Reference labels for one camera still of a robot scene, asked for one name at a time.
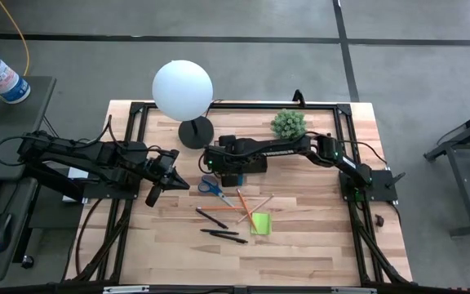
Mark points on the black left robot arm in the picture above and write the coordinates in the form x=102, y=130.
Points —
x=96, y=153

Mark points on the silver metal bracket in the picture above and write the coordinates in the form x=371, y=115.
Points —
x=125, y=289
x=353, y=290

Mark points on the black aluminium table frame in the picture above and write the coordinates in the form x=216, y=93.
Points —
x=239, y=105

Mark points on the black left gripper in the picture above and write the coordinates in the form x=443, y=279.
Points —
x=159, y=167

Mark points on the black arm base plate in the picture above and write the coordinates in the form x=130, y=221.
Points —
x=108, y=192
x=382, y=188

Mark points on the black pen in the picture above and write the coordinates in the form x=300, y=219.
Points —
x=229, y=237
x=212, y=219
x=218, y=232

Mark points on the white box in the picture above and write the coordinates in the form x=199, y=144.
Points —
x=76, y=173

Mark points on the black side desk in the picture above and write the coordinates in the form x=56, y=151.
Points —
x=6, y=122

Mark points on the black clamp mount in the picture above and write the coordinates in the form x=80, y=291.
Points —
x=298, y=99

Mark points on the white globe table lamp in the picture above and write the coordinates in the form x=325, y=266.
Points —
x=182, y=90

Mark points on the black metal cart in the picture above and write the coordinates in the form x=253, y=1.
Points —
x=463, y=192

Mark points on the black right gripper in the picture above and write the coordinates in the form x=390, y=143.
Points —
x=231, y=157

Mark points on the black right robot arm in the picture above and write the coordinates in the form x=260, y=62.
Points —
x=292, y=148

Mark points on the black caster wheel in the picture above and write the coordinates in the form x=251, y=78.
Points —
x=27, y=261

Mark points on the light tan pencil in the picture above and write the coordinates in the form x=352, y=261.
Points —
x=265, y=201

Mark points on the green sticky note pad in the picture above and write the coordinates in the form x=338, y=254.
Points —
x=264, y=224

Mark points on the small brown object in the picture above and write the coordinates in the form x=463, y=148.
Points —
x=379, y=220

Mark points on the green potted plant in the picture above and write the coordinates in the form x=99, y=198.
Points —
x=288, y=122

